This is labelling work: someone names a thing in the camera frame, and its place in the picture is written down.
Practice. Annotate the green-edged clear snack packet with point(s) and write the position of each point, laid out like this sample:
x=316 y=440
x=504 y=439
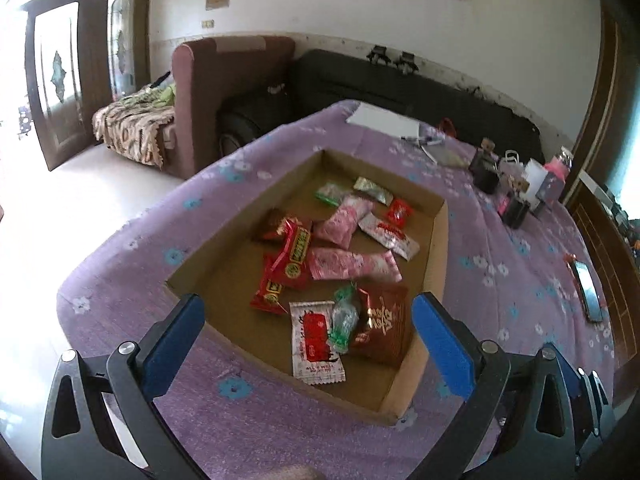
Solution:
x=330 y=194

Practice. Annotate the red bar packet green label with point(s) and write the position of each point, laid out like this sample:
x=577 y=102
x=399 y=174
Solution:
x=270 y=292
x=295 y=255

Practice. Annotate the brown notebook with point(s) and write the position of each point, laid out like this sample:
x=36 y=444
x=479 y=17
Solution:
x=445 y=156

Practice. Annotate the black bag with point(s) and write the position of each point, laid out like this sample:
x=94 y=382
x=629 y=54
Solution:
x=255 y=120

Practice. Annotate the white paper sheet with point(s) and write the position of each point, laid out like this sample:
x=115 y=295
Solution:
x=382 y=120

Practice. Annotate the light green snack packet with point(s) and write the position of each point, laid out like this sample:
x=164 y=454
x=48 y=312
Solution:
x=372 y=189

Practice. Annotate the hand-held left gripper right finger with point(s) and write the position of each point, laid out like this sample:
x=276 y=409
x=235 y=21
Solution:
x=442 y=345

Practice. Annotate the red cartoon-face candy packet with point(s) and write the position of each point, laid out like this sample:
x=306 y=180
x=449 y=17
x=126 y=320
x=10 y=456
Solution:
x=399 y=212

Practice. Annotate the patterned throw blanket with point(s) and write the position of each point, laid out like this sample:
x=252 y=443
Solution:
x=132 y=127

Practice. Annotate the black pen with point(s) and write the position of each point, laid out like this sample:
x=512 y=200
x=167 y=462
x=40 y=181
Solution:
x=420 y=140

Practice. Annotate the shallow cardboard box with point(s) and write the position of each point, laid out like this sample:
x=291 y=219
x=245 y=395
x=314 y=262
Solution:
x=240 y=240

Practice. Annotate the small pink red object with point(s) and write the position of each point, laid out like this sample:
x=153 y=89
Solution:
x=503 y=204

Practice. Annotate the white red snack packet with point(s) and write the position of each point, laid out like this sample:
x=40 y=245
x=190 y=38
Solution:
x=315 y=340
x=390 y=235

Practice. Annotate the pale pink snack packet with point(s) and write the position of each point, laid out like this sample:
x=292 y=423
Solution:
x=342 y=220

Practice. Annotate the grey phone stand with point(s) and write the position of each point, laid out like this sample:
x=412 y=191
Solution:
x=550 y=190

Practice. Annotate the black sofa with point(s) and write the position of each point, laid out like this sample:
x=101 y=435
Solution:
x=350 y=80

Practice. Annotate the clear green candy packet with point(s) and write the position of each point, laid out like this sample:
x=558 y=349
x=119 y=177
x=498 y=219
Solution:
x=344 y=320

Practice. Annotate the wooden glass-panel door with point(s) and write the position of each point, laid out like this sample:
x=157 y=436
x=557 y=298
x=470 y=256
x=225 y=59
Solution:
x=55 y=80

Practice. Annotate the black canister wooden cap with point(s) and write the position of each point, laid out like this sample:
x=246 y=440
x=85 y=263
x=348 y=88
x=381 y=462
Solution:
x=485 y=172
x=515 y=207

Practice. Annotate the black clamp mount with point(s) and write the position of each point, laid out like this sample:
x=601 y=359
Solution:
x=378 y=55
x=406 y=61

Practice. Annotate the pink thermos bottle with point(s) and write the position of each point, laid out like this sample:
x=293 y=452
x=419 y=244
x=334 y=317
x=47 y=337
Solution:
x=560 y=162

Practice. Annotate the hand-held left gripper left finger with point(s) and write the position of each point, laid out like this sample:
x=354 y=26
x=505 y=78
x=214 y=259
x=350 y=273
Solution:
x=172 y=345

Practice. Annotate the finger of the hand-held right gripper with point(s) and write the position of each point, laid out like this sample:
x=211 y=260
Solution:
x=582 y=400
x=602 y=400

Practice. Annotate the dark red gold-print packet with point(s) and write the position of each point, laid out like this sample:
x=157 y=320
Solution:
x=387 y=320

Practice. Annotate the white plastic container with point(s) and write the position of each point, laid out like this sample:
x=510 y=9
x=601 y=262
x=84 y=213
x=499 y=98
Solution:
x=534 y=177

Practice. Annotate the black smartphone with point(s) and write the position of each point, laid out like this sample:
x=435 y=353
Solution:
x=589 y=290

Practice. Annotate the brown pink armchair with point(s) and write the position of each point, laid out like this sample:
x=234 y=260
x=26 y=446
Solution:
x=210 y=90

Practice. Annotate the wall socket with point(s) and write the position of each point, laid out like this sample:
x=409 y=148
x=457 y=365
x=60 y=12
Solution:
x=208 y=23

